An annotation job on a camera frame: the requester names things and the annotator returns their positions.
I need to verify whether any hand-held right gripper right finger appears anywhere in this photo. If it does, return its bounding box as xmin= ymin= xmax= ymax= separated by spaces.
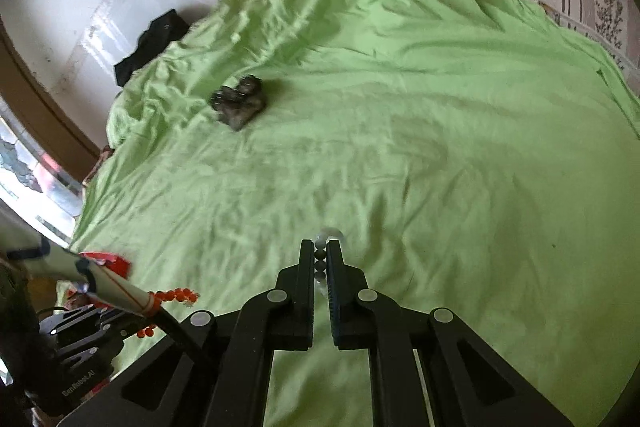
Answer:
xmin=326 ymin=239 xmax=576 ymax=427

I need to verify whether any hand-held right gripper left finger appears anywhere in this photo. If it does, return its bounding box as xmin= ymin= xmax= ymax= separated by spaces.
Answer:
xmin=57 ymin=239 xmax=316 ymax=427

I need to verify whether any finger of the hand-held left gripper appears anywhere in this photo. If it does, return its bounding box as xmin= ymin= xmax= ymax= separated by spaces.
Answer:
xmin=41 ymin=306 xmax=152 ymax=359

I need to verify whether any pearl bead bracelet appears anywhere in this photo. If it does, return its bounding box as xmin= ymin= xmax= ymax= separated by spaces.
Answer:
xmin=312 ymin=227 xmax=347 ymax=300

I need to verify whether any red box with white inside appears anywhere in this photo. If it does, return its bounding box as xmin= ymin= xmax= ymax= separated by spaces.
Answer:
xmin=70 ymin=251 xmax=132 ymax=308

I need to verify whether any red bead bracelet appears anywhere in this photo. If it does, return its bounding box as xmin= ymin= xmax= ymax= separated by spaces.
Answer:
xmin=136 ymin=288 xmax=200 ymax=339

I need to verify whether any green bed sheet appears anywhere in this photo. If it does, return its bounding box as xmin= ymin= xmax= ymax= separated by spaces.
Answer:
xmin=55 ymin=0 xmax=640 ymax=427

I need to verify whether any brown patterned cloth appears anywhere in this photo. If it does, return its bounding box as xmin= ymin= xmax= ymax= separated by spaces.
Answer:
xmin=82 ymin=146 xmax=117 ymax=185

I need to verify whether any window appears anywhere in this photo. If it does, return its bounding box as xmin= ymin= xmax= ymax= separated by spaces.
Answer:
xmin=0 ymin=104 xmax=85 ymax=244

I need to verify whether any dark grey scrunchie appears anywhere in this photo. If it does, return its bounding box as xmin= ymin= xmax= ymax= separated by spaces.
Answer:
xmin=209 ymin=76 xmax=268 ymax=131

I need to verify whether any black cloth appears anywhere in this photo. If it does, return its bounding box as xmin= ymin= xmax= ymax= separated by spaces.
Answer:
xmin=113 ymin=8 xmax=192 ymax=86

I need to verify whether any white wrapped black cable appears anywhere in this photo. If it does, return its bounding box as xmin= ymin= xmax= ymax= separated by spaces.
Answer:
xmin=0 ymin=246 xmax=218 ymax=375

